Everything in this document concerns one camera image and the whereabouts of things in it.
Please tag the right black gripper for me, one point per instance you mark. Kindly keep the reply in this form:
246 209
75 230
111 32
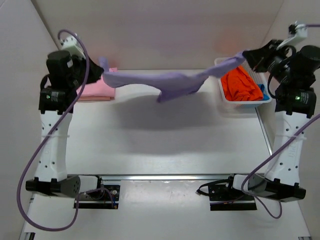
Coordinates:
256 58

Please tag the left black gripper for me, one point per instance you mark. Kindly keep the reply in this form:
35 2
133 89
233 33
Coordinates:
92 74

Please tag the purple t shirt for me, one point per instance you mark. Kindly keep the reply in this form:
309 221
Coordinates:
173 85

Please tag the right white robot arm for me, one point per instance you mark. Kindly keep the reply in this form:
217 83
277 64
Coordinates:
294 112

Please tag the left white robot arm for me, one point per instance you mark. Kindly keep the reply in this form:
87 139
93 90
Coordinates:
56 110

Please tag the white plastic basket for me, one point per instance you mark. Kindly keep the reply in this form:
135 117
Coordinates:
259 78

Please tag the folded pink t shirt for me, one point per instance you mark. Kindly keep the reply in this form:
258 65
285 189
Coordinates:
98 91

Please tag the orange t shirt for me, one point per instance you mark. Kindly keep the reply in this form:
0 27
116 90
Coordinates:
238 86

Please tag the blue t shirt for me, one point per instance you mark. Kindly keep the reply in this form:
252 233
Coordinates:
262 89

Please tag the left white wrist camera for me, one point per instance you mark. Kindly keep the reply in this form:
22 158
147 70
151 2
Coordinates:
71 45

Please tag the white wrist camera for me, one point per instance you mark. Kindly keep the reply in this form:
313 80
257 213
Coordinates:
71 45
297 32

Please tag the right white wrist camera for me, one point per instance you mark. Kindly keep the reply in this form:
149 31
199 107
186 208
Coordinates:
297 32

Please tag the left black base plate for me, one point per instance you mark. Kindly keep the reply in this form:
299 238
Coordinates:
101 199

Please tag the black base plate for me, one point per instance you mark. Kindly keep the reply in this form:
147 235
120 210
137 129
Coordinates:
222 197
101 199

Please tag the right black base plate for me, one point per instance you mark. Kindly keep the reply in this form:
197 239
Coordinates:
222 197

